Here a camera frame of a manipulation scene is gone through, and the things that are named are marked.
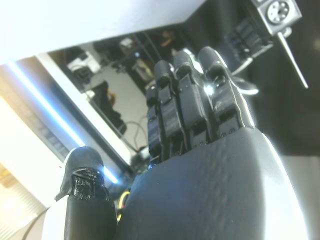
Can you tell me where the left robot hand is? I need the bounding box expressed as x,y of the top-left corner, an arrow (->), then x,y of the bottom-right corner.
41,46 -> 315,240

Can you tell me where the black toy brick phone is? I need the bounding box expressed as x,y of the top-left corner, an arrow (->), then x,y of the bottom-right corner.
219,0 -> 310,90

